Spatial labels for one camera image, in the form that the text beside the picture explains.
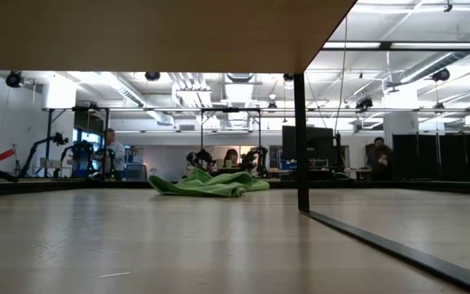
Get wooden shelf with black legs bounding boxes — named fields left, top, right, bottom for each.
left=0, top=0, right=470, bottom=294

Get person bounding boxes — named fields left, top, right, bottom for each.
left=103, top=127, right=126, bottom=180
left=224, top=148, right=240, bottom=168
left=365, top=136, right=394, bottom=181

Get green cloth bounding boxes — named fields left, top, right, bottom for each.
left=148, top=167, right=271, bottom=198

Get black monitor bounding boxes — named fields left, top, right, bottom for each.
left=282, top=125, right=337, bottom=162

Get ceiling light strip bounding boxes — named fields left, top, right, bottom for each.
left=322, top=40, right=470, bottom=51

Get black partition panels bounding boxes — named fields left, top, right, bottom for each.
left=392, top=126, right=470, bottom=183

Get black metal rig frame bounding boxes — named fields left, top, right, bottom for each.
left=45, top=105, right=110, bottom=179
left=199, top=107, right=262, bottom=169

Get thin hanging cable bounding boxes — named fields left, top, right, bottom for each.
left=334, top=16, right=348, bottom=132

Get black table frame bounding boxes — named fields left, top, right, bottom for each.
left=0, top=177, right=470, bottom=197

